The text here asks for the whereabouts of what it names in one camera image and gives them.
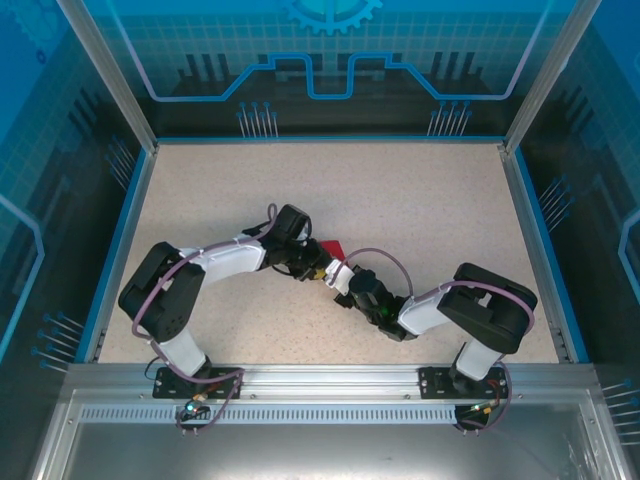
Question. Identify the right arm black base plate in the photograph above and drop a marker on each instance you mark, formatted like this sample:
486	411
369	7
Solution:
432	382

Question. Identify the aluminium mounting rail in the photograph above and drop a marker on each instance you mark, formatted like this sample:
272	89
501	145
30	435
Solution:
330	380

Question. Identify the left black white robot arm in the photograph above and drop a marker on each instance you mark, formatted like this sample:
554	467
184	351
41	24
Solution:
160	300

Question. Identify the red square paper sheet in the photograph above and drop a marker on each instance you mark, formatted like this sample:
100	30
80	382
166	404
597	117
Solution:
335	248

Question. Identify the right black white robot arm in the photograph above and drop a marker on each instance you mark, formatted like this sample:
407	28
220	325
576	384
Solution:
490	305

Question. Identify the blue edged side rail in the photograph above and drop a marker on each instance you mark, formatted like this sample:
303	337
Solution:
116	250
542	250

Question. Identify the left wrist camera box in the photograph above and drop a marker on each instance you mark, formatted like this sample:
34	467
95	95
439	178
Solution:
303	234

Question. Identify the metal sheet tray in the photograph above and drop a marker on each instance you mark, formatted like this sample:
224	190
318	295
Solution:
320	450

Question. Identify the aluminium frame post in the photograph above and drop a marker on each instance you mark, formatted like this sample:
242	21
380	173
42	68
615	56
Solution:
111	75
549	75

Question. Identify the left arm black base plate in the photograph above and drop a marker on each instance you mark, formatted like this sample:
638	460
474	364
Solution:
167	389

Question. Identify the blue border strip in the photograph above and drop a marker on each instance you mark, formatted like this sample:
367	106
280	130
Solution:
330	138

